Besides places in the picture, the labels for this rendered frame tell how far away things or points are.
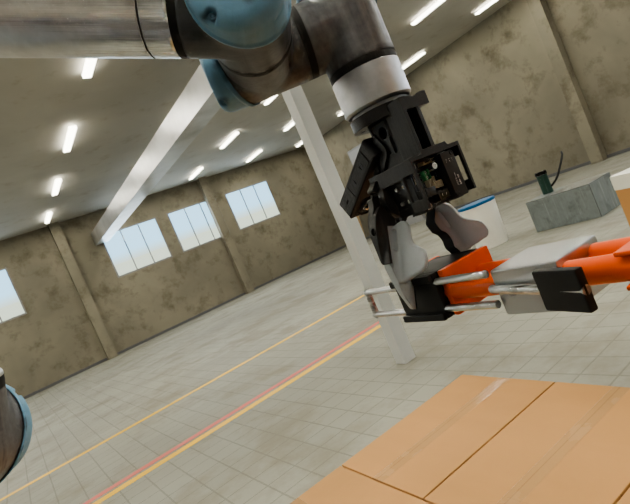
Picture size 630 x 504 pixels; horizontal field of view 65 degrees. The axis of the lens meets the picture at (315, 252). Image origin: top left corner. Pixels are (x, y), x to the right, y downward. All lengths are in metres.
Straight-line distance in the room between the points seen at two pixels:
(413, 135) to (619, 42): 13.64
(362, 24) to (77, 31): 0.26
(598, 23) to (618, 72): 1.22
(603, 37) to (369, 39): 13.74
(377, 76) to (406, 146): 0.08
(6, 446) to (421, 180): 0.53
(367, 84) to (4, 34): 0.31
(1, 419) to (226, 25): 0.49
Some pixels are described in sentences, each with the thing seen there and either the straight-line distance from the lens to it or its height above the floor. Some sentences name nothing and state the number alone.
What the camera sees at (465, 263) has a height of 1.17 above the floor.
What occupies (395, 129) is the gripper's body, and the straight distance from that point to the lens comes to 0.52.
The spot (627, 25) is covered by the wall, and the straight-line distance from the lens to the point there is 14.04.
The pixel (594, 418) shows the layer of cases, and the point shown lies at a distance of 1.52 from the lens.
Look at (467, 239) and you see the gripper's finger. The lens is 0.59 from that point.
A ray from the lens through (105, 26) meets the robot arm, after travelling 0.44.
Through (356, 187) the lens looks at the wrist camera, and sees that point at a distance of 0.58.
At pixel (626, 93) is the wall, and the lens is 14.15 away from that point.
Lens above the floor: 1.27
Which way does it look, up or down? 3 degrees down
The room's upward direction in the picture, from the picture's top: 23 degrees counter-clockwise
